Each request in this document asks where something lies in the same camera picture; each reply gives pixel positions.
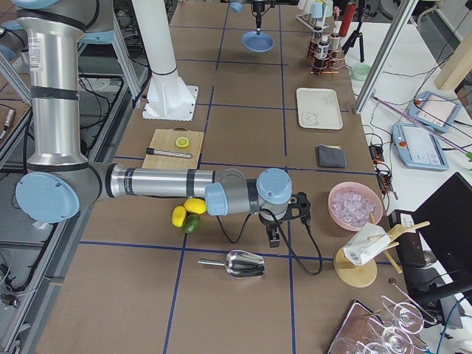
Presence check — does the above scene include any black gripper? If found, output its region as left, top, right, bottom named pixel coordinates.
left=259, top=192, right=311, bottom=248
left=251, top=0, right=266, bottom=35

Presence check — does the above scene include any blue plastic plate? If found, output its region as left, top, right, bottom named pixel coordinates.
left=241, top=31, right=274, bottom=53

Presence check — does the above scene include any steel ice scoop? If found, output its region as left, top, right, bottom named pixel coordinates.
left=198, top=250, right=266, bottom=279

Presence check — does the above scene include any left tea bottle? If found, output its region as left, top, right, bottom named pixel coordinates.
left=310, top=24, right=323, bottom=73

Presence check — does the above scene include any tea bottle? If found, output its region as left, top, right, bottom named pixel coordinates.
left=310, top=24, right=323, bottom=73
left=316, top=35, right=329, bottom=72

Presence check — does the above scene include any rear tea bottle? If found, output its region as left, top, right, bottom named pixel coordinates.
left=316, top=35, right=329, bottom=72

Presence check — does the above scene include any large yellow lemon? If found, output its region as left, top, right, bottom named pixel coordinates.
left=184, top=198, right=207, bottom=215

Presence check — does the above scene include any green lime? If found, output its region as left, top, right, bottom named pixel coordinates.
left=182, top=214, right=201, bottom=235

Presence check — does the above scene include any pink bowl of ice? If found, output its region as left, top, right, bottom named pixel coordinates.
left=327, top=182, right=384, bottom=231

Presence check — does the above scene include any round wooden stand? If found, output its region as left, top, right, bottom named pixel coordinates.
left=333, top=221, right=430, bottom=288

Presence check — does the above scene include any red bottle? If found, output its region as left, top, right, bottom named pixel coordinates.
left=339, top=1, right=357, bottom=37

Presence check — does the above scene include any grey folded cloth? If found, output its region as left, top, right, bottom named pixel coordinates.
left=315, top=145, right=347, bottom=168

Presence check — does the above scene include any small yellow lemon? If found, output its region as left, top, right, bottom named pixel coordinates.
left=171, top=206, right=187, bottom=228

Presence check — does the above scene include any white carton on stand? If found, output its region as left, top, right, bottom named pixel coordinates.
left=343, top=223, right=391, bottom=266

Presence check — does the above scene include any black tripod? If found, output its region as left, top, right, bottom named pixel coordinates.
left=341, top=0, right=366, bottom=63

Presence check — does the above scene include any cream bear serving tray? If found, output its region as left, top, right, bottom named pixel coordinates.
left=296, top=88, right=343, bottom=131

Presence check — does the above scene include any mint green bowl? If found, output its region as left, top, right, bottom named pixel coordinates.
left=350, top=63, right=371, bottom=81

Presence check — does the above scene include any lemon half slice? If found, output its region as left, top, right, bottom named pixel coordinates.
left=176, top=136, right=190, bottom=149

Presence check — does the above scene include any wooden cutting board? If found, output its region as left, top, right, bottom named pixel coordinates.
left=142, top=129, right=204, bottom=170

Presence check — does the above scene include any steel cylinder tool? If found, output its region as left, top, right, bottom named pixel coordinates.
left=145, top=147, right=192, bottom=159

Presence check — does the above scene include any glass rack tray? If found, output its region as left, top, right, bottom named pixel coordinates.
left=326, top=294, right=437, bottom=353

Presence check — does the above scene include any near teach pendant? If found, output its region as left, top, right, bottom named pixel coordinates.
left=392, top=123, right=449, bottom=171

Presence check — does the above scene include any teach pendant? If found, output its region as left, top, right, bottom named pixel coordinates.
left=408, top=91, right=460, bottom=133
left=392, top=123, right=449, bottom=171

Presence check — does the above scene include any black laptop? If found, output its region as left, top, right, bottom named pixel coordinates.
left=389, top=173, right=471, bottom=291

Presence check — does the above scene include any far teach pendant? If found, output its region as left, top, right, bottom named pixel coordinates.
left=408, top=91, right=460, bottom=133

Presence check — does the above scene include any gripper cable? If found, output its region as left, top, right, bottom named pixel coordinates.
left=215, top=209, right=325, bottom=277

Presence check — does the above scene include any copper wire bottle rack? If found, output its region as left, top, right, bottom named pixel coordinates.
left=307, top=35, right=344, bottom=74

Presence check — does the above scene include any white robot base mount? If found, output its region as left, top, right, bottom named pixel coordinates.
left=132, top=0, right=198, bottom=122

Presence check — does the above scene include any aluminium frame post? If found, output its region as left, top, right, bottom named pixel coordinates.
left=353, top=0, right=418, bottom=114

